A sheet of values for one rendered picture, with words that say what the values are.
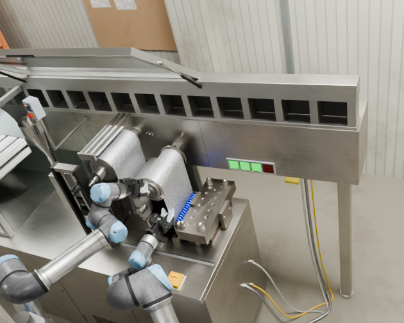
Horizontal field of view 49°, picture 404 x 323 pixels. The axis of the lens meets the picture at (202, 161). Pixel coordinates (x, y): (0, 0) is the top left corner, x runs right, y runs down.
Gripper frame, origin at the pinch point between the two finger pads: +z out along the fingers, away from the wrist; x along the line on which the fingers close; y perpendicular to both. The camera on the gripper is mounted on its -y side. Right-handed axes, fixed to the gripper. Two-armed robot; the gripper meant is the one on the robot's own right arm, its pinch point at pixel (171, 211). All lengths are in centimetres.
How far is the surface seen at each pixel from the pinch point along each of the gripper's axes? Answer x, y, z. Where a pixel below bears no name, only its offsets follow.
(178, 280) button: -12.7, -16.5, -26.4
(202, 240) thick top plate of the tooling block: -17.9, -9.0, -6.5
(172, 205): -0.2, 2.4, 2.1
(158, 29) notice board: 99, 19, 176
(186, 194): -0.3, -2.4, 15.1
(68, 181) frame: 43, 26, -14
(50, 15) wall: 223, 32, 186
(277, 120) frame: -49, 38, 31
